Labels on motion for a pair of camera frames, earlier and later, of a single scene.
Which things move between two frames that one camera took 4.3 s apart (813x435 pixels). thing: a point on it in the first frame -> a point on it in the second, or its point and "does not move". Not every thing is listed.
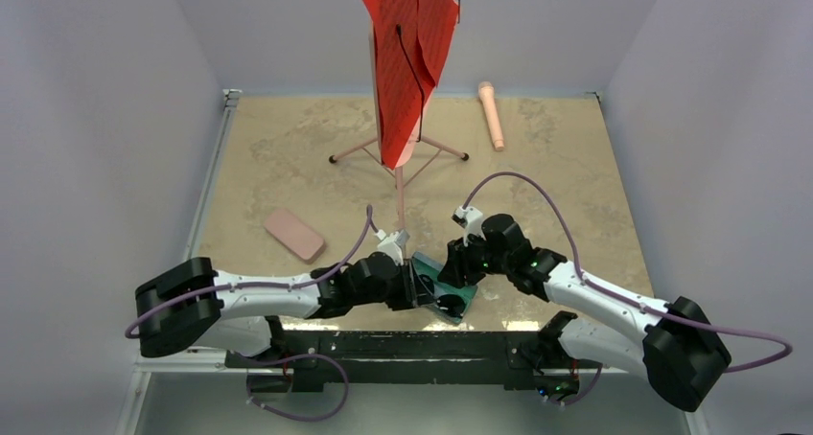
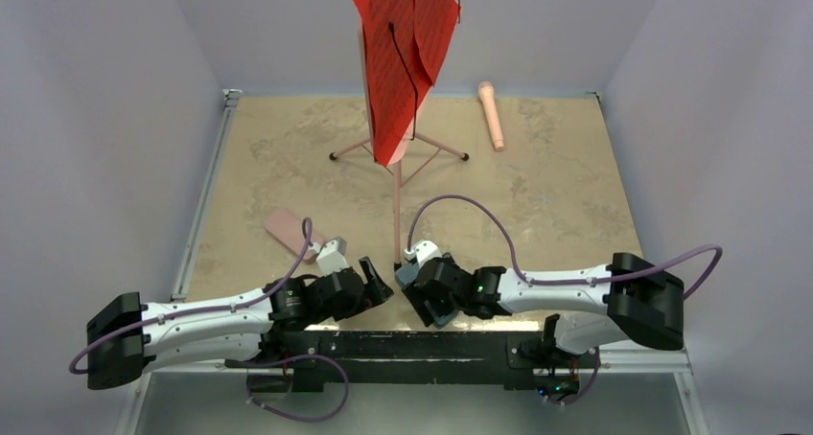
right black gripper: [457, 265] -> [418, 295]
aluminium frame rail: [188, 362] does not move
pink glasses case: [296, 236] does not move
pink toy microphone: [487, 93] does not move
